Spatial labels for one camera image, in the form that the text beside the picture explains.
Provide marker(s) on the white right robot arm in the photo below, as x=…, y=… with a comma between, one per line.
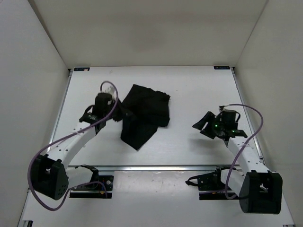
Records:
x=258, y=189

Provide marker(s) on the black pleated skirt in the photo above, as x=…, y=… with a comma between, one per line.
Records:
x=152, y=111

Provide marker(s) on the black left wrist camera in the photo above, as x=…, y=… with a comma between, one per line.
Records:
x=104, y=101

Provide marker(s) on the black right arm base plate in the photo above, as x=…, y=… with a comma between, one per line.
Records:
x=210, y=182

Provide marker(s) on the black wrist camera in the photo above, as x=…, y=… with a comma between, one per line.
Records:
x=104, y=101
x=229, y=116

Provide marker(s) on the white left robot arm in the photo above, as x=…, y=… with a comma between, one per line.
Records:
x=49, y=174

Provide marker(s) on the blue label sticker right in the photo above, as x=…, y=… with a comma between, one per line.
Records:
x=221, y=67

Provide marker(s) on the blue label sticker left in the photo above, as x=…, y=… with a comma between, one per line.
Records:
x=81, y=69

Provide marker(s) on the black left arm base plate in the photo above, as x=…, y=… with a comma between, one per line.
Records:
x=86, y=182

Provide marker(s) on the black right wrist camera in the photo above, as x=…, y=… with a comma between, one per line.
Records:
x=229, y=116

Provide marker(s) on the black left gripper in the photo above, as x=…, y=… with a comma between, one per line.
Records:
x=124, y=112

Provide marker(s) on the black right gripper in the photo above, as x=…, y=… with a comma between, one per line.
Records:
x=201, y=124

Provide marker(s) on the blue label sticker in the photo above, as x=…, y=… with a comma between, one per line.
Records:
x=81, y=69
x=221, y=67

